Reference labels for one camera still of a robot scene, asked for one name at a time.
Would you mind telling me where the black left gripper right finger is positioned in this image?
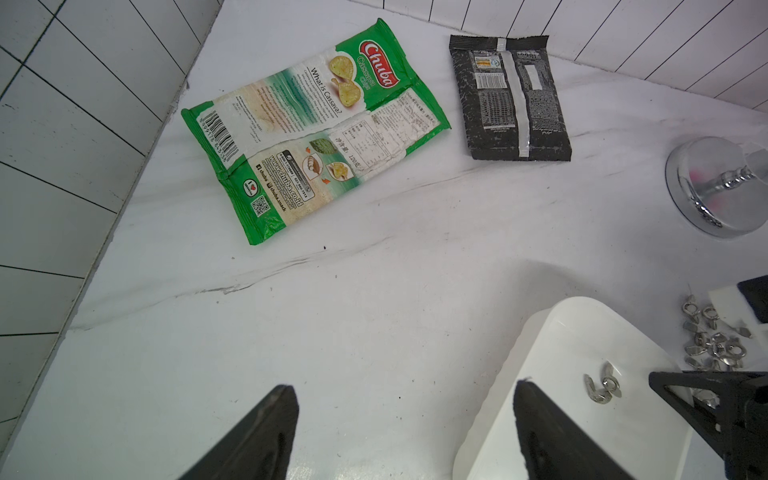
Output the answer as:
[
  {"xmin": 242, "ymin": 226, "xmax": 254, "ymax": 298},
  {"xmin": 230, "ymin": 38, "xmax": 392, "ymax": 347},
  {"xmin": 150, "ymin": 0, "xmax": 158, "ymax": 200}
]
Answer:
[{"xmin": 513, "ymin": 380, "xmax": 631, "ymax": 480}]

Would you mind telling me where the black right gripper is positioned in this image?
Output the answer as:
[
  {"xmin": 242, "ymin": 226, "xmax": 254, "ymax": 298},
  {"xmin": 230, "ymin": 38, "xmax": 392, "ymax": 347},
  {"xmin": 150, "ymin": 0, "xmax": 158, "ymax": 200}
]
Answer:
[{"xmin": 648, "ymin": 275, "xmax": 767, "ymax": 479}]

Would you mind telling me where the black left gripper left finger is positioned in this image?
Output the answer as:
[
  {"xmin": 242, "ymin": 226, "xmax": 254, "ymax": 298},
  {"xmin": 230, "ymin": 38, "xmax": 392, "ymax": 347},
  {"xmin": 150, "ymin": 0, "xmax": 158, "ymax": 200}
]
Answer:
[{"xmin": 182, "ymin": 385, "xmax": 299, "ymax": 480}]

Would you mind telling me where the white plastic storage box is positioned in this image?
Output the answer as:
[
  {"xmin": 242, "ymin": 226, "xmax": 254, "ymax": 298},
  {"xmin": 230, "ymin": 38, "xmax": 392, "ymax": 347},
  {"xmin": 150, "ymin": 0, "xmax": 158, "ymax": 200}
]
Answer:
[{"xmin": 452, "ymin": 297, "xmax": 693, "ymax": 479}]

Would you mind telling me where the chrome glass holder stand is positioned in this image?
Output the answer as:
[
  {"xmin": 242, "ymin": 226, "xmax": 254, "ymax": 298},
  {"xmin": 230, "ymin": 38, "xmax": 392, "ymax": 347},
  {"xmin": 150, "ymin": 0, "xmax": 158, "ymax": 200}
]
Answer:
[{"xmin": 665, "ymin": 136, "xmax": 767, "ymax": 239}]

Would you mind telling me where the green chips bag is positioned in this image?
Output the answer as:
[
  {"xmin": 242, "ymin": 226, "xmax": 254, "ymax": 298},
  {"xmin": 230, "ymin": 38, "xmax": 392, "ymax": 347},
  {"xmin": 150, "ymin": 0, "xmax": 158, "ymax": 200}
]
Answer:
[{"xmin": 182, "ymin": 20, "xmax": 450, "ymax": 245}]

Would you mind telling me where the black snack packet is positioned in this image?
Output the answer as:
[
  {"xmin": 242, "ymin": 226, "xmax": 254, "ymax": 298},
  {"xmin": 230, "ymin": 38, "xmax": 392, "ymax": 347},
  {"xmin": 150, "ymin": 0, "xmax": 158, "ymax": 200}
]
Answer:
[{"xmin": 449, "ymin": 35, "xmax": 572, "ymax": 162}]

